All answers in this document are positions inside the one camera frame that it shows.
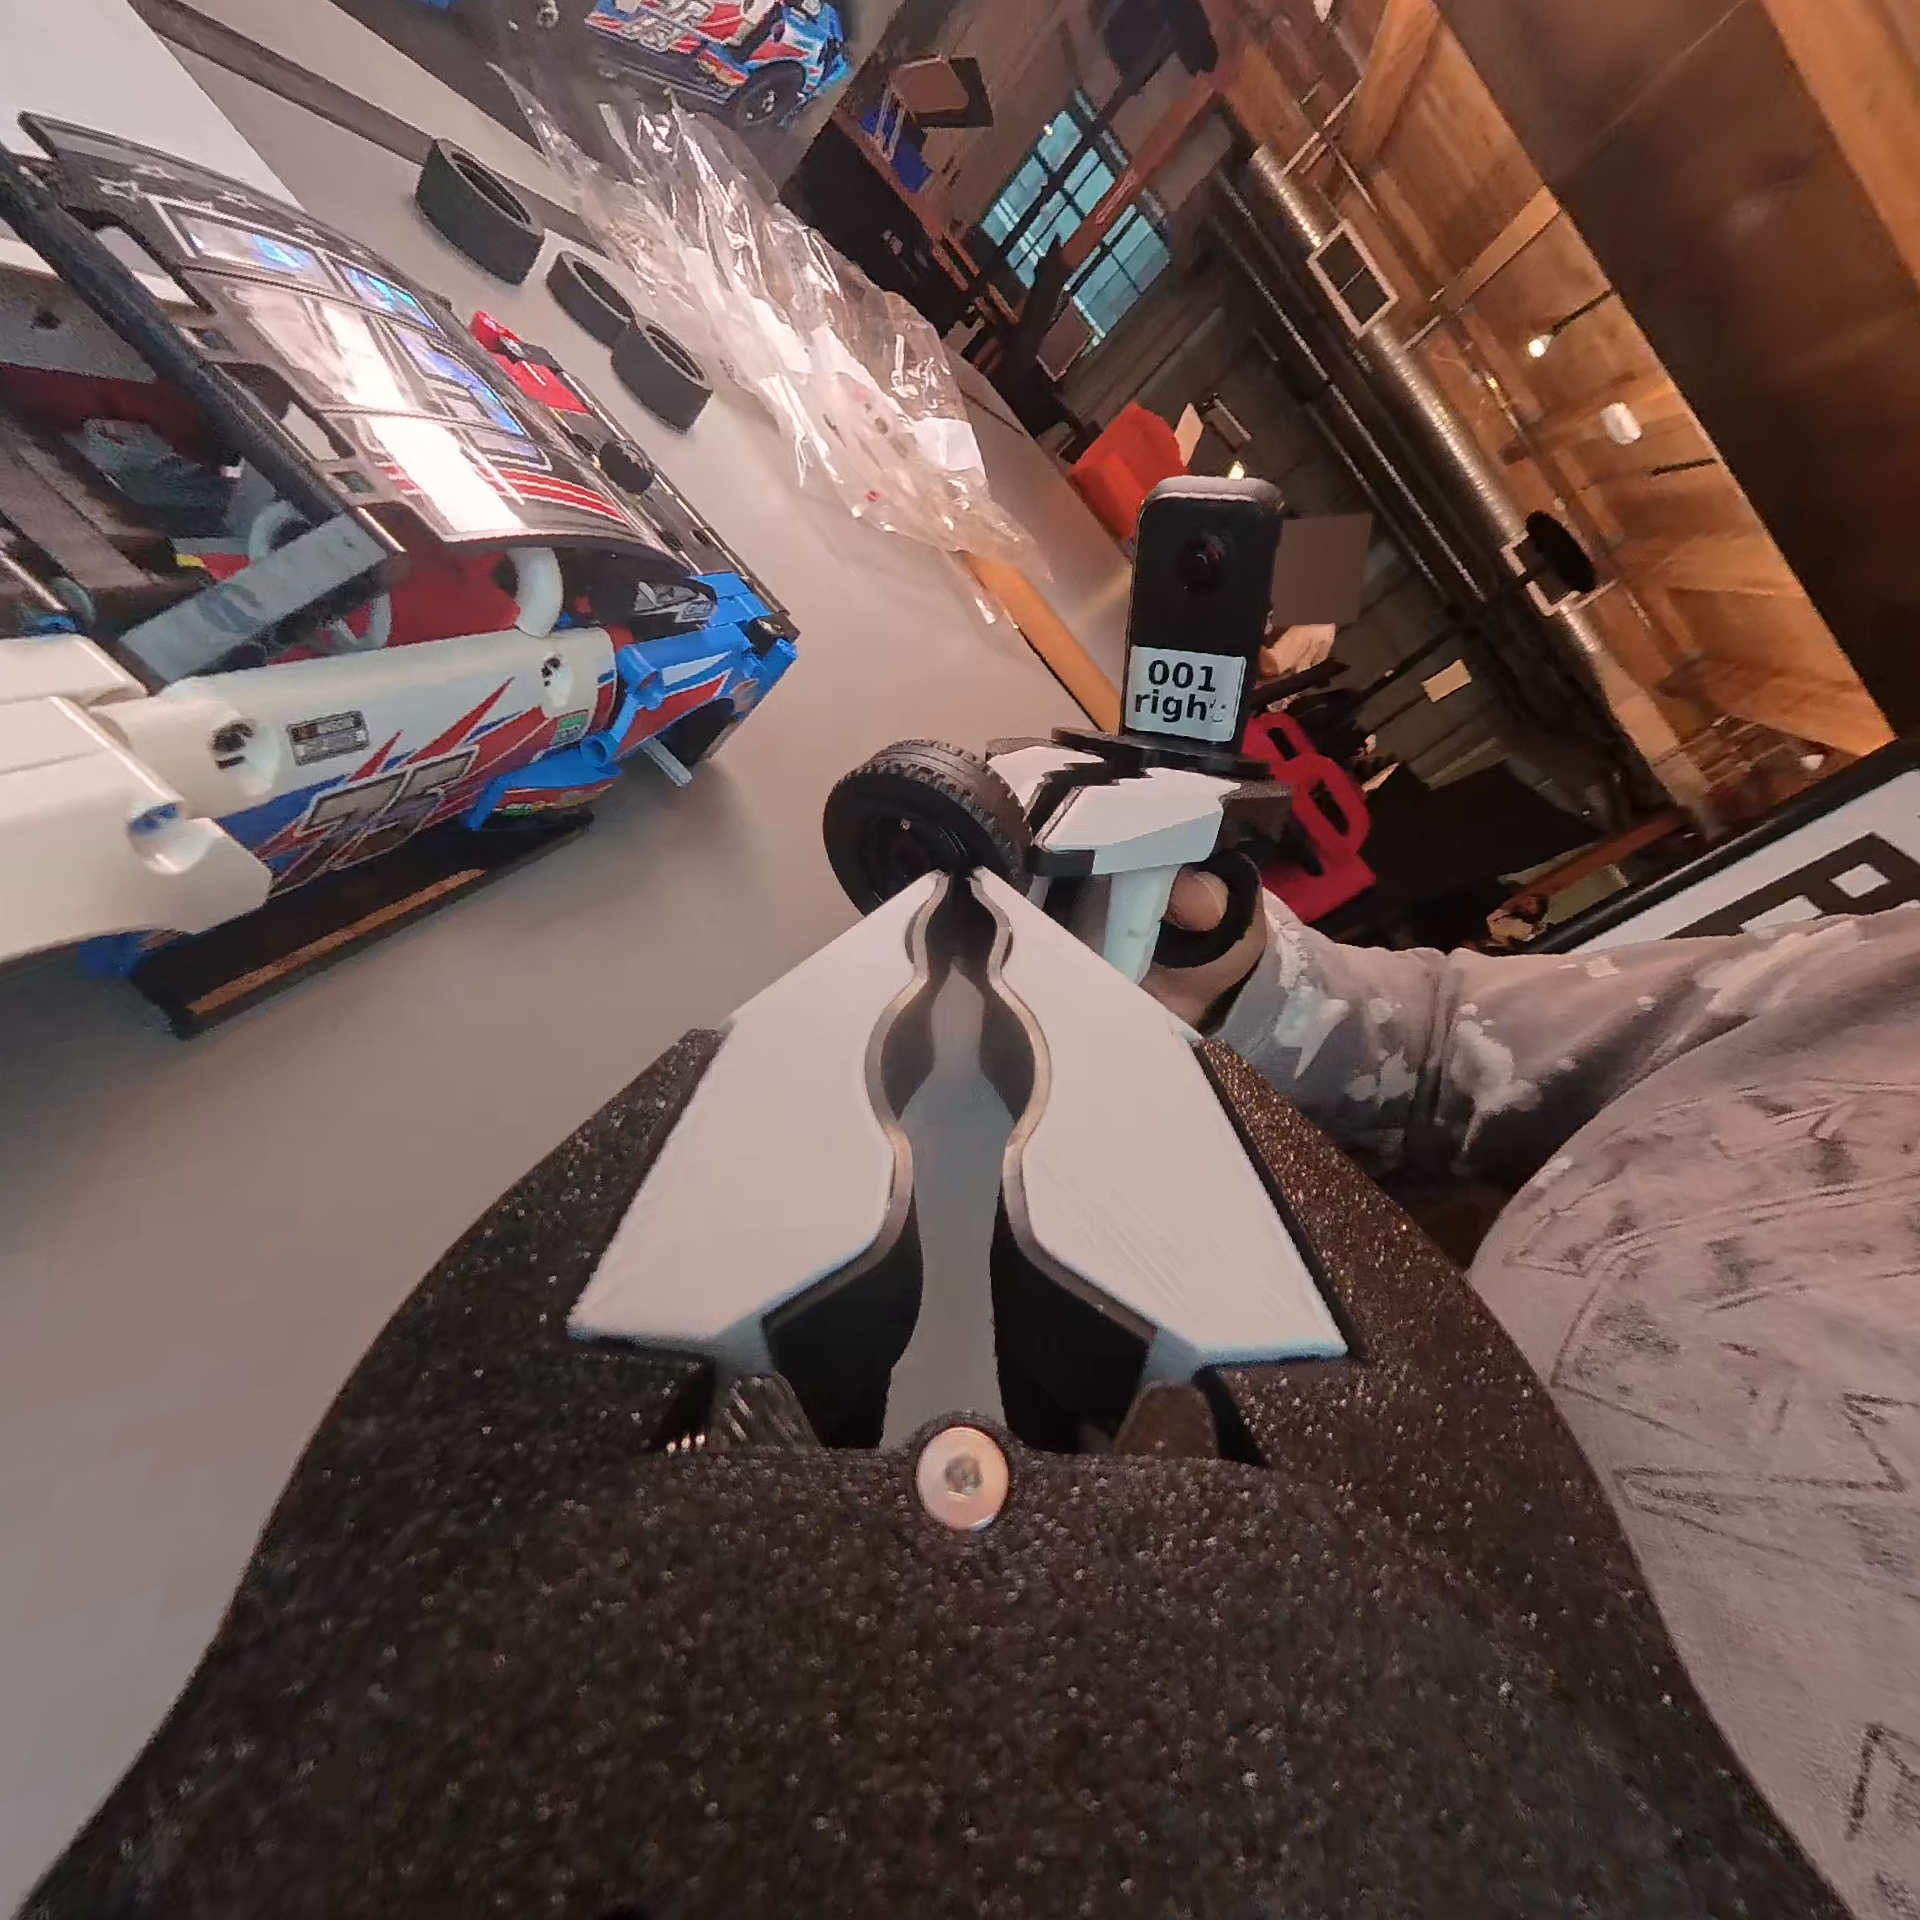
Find orange plastic bin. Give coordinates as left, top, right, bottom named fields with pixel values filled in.
left=1064, top=400, right=1189, bottom=539

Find black toy wheel rim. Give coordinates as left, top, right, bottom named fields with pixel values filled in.
left=860, top=807, right=964, bottom=905

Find framed marker sign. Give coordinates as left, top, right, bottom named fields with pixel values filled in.
left=1520, top=739, right=1920, bottom=958

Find black toy car tire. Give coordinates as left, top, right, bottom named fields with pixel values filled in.
left=821, top=739, right=1040, bottom=922

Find person's right forearm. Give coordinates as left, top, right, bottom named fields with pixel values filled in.
left=1210, top=897, right=1920, bottom=1191

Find person's grey patterned sweatshirt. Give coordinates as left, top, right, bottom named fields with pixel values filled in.
left=1458, top=1032, right=1920, bottom=1920

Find metal air duct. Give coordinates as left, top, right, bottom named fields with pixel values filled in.
left=1233, top=143, right=1729, bottom=817

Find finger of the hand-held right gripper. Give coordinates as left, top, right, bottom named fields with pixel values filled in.
left=1031, top=779, right=1233, bottom=882
left=982, top=744, right=1145, bottom=867

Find clear plastic bags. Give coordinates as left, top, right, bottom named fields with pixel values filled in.
left=492, top=67, right=1055, bottom=590

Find black round ceiling fixture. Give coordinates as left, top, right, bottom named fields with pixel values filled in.
left=1516, top=507, right=1599, bottom=597

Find toy brick race car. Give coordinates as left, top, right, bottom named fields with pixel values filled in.
left=0, top=110, right=800, bottom=1041

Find black toy wheel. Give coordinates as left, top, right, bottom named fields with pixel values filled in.
left=608, top=314, right=714, bottom=435
left=544, top=249, right=639, bottom=349

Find window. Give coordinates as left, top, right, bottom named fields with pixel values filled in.
left=970, top=88, right=1174, bottom=343

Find person's right hand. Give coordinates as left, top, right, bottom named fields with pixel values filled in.
left=1145, top=872, right=1273, bottom=1041

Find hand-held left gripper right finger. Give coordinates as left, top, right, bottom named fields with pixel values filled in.
left=966, top=874, right=1351, bottom=1384

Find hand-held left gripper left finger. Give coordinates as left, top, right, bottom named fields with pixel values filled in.
left=568, top=874, right=945, bottom=1377

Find red plastic carrier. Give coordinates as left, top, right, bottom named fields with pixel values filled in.
left=1236, top=706, right=1381, bottom=928

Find toy car box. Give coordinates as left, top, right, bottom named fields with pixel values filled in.
left=401, top=0, right=860, bottom=133

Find black rimless toy tire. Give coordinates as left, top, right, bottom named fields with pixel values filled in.
left=414, top=136, right=545, bottom=288

